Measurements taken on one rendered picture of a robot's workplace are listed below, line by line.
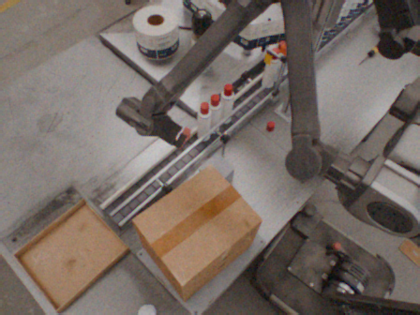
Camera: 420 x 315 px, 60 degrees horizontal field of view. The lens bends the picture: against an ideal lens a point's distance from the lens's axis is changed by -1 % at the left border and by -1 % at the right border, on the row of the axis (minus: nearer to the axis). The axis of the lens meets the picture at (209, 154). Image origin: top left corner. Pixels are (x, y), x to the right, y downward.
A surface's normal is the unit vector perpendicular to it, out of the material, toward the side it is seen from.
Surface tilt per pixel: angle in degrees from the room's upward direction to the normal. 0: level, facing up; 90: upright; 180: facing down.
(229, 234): 0
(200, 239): 0
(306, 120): 42
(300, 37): 49
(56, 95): 0
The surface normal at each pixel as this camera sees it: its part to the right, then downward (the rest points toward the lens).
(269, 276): 0.04, -0.51
